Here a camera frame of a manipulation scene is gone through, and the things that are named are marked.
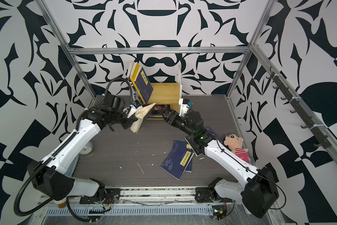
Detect blue book underneath tilted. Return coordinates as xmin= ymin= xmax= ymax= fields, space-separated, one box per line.
xmin=172 ymin=140 xmax=194 ymax=174

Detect wall hook rail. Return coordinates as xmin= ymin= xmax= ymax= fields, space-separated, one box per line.
xmin=267 ymin=66 xmax=332 ymax=149

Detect purple book right side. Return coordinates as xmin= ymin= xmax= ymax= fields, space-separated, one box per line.
xmin=185 ymin=126 xmax=223 ymax=157

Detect wooden white-framed bookshelf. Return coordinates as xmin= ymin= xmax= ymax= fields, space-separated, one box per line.
xmin=142 ymin=63 xmax=182 ymax=111

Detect small blue book yellow label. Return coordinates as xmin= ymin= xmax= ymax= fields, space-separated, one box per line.
xmin=131 ymin=103 xmax=156 ymax=134

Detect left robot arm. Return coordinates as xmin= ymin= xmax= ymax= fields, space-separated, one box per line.
xmin=13 ymin=90 xmax=137 ymax=217

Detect blue book front yellow label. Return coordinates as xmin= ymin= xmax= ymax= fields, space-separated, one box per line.
xmin=137 ymin=67 xmax=153 ymax=104

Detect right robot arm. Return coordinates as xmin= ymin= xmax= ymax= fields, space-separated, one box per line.
xmin=163 ymin=109 xmax=279 ymax=218

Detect purple book with old man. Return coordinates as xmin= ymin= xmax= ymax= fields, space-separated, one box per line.
xmin=148 ymin=104 xmax=171 ymax=118

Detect yellow cartoon cover book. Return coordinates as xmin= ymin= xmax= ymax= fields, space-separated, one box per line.
xmin=134 ymin=67 xmax=146 ymax=104

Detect cartoon boy plush doll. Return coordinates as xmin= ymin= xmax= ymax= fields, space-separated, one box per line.
xmin=223 ymin=134 xmax=250 ymax=163

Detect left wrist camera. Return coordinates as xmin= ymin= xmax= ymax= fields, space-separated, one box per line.
xmin=123 ymin=100 xmax=143 ymax=118

